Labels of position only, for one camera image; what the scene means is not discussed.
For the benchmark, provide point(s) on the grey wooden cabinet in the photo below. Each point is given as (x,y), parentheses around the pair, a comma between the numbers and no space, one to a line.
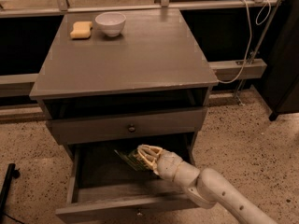
(71,107)

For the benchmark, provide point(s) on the round dark drawer knob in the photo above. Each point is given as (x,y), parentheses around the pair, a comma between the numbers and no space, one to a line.
(131,128)

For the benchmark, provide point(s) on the white ceramic bowl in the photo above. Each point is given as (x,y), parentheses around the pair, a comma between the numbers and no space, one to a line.
(110,23)

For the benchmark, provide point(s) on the green jalapeno chip bag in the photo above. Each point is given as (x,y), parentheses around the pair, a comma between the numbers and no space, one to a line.
(133,159)

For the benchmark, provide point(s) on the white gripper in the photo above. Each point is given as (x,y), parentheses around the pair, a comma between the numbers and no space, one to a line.
(169,164)

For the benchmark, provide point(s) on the open lower drawer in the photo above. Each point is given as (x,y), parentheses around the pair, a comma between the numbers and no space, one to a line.
(103,185)

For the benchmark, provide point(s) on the yellow sponge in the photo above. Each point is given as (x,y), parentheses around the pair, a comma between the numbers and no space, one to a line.
(81,29)

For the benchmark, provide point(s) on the black stand leg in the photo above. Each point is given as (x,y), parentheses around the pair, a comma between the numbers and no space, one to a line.
(12,173)

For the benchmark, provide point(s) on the dark cabinet at right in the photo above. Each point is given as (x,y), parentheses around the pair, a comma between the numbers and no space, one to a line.
(279,85)

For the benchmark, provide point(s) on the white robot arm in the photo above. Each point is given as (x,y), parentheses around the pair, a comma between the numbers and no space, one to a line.
(205,188)

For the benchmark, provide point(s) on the closed upper drawer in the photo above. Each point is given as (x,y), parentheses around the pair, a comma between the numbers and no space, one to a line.
(105,128)

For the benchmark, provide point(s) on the grey metal rail frame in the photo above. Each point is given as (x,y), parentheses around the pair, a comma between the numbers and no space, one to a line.
(236,69)

